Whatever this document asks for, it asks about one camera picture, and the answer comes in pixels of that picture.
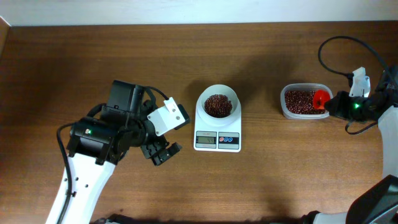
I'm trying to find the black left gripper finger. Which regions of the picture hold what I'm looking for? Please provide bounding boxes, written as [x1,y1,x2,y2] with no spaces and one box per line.
[141,142,162,159]
[152,142,182,166]

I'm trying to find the red plastic scoop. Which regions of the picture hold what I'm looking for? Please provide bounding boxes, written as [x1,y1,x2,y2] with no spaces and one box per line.
[313,90,330,110]

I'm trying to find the white digital kitchen scale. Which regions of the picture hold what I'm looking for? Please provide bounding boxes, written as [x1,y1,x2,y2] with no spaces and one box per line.
[193,93,243,153]

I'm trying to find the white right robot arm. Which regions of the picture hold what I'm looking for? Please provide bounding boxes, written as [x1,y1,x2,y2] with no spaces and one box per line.
[299,65,397,224]

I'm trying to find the clear plastic food container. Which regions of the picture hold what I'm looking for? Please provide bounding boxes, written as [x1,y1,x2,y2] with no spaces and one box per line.
[280,83,333,119]

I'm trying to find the red adzuki beans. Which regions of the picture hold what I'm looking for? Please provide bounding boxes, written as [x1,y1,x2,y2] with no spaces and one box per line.
[284,91,326,114]

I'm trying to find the red beans in bowl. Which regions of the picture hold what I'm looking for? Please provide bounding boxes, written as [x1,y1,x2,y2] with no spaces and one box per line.
[205,94,233,118]

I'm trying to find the white round bowl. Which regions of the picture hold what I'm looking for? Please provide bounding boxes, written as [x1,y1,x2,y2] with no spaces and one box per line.
[196,84,241,124]

